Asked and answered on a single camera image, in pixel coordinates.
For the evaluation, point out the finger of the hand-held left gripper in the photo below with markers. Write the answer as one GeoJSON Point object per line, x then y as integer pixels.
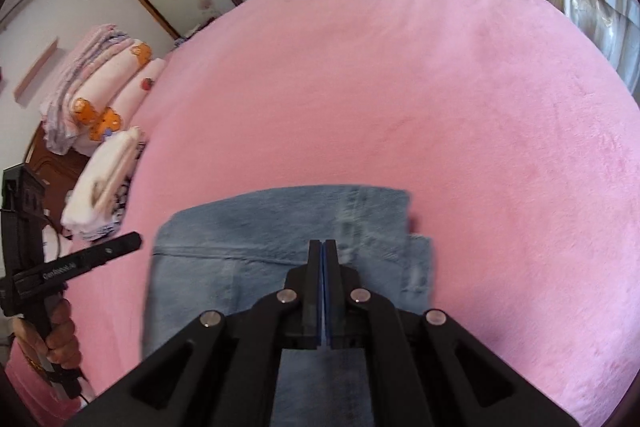
{"type": "Point", "coordinates": [85, 259]}

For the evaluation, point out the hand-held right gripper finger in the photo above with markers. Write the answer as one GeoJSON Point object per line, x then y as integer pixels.
{"type": "Point", "coordinates": [314, 287]}
{"type": "Point", "coordinates": [325, 287]}

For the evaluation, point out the blue denim jacket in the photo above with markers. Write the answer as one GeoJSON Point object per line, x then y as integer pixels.
{"type": "Point", "coordinates": [225, 247]}

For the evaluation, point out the folded cream printed clothes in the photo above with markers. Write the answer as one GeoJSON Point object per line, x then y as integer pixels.
{"type": "Point", "coordinates": [100, 177]}

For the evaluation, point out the person's left hand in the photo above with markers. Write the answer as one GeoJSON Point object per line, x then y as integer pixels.
{"type": "Point", "coordinates": [62, 332]}

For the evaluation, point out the wooden headboard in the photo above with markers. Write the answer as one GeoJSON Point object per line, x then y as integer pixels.
{"type": "Point", "coordinates": [55, 167]}

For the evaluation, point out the stack of bear-print quilts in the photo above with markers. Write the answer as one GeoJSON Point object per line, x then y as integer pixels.
{"type": "Point", "coordinates": [110, 77]}

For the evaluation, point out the pink bed blanket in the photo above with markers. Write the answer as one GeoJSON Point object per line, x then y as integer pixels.
{"type": "Point", "coordinates": [400, 82]}

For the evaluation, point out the pink wall shelf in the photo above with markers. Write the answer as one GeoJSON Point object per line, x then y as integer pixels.
{"type": "Point", "coordinates": [35, 72]}

